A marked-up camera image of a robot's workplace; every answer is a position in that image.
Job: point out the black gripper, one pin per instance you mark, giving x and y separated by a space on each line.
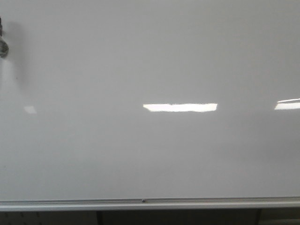
3 45

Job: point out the white whiteboard with aluminium frame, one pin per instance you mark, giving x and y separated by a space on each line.
149 104

